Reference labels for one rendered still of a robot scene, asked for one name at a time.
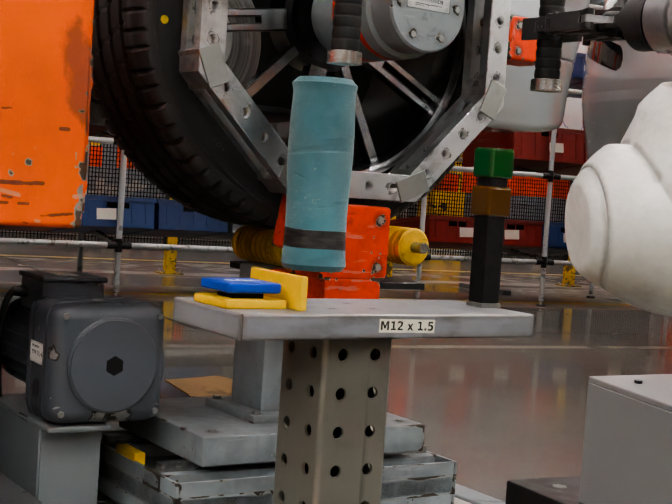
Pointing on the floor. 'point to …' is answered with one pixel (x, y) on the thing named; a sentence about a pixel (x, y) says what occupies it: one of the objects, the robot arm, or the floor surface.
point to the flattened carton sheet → (203, 386)
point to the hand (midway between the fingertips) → (551, 30)
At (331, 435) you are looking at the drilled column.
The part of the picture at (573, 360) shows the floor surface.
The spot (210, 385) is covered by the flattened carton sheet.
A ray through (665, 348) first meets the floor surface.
